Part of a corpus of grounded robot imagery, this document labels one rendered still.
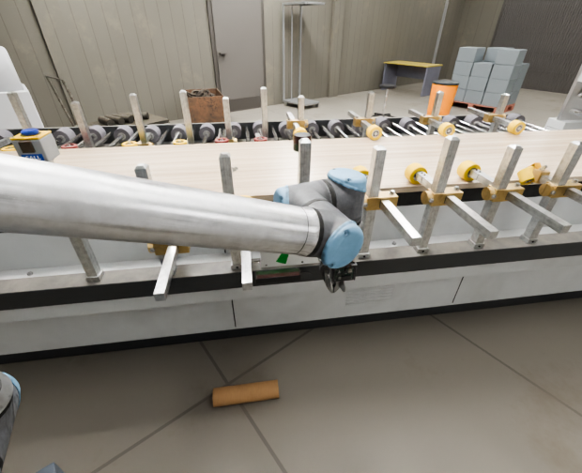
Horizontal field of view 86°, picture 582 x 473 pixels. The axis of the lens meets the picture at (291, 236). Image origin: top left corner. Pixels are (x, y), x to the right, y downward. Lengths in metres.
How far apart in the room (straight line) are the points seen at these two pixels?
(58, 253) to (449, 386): 1.88
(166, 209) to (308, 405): 1.36
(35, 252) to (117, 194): 1.24
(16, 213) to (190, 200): 0.18
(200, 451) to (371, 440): 0.72
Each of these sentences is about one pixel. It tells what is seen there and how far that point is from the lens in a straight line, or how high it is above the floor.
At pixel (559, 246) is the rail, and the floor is 0.69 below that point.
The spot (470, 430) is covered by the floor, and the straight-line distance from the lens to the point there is 1.80.
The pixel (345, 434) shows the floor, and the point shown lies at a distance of 1.62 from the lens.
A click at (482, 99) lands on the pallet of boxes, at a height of 0.25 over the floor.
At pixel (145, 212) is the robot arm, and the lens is 0.42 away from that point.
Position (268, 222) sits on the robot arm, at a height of 1.22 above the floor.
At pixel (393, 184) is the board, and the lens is 1.45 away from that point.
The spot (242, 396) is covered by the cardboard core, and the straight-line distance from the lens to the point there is 1.61.
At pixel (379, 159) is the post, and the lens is 1.09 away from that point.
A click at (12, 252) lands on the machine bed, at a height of 0.70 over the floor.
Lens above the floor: 1.47
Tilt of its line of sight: 34 degrees down
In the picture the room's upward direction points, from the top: straight up
